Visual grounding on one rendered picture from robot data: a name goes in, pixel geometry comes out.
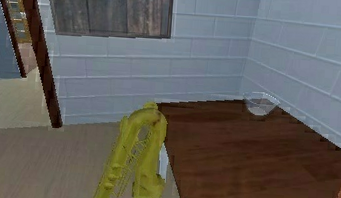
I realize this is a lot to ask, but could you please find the tan wooden shelf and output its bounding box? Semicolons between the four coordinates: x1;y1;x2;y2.
0;0;36;45

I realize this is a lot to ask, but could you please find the yellow saxophone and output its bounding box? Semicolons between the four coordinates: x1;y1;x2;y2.
91;98;172;198

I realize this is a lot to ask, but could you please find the clear glass bowl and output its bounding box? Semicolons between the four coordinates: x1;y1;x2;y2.
241;90;282;119

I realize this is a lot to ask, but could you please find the brown wooden table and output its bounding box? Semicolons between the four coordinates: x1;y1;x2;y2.
150;93;341;198

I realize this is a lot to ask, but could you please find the dark brown door frame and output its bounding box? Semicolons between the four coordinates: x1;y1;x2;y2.
0;0;72;130

